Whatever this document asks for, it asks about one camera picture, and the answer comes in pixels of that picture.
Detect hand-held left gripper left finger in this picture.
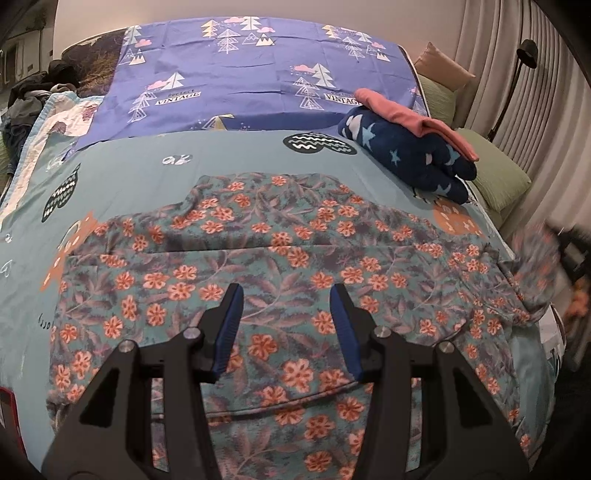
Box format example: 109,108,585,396
41,282,245,480

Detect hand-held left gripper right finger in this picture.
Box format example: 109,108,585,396
329,282,532,480

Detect floral teal garment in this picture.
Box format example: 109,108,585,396
46,172,561,480

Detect pile of dark clothes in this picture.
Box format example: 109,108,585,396
2,60,81,148

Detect large green pillow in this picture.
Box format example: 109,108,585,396
455,128,532,213

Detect pale curtain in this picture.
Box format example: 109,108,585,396
455,0,591,278

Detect teal printed blanket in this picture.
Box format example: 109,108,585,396
0,129,568,480

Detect folded navy star-print garment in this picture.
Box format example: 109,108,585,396
337,107,478,204

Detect crumpled green pillow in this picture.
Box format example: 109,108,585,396
418,74,458,130

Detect black floor lamp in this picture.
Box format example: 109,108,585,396
487,39,539,141

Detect folded pink garment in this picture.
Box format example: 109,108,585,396
355,88,481,162

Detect beige pillow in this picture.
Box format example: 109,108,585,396
413,42,476,90

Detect purple tree-print sheet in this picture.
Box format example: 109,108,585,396
69,16,432,158

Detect red object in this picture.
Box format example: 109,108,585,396
0,387,26,455

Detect white patterned quilt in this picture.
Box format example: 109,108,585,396
0,90,107,222

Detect dark photo-print sheet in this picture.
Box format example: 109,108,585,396
60,28,127,100

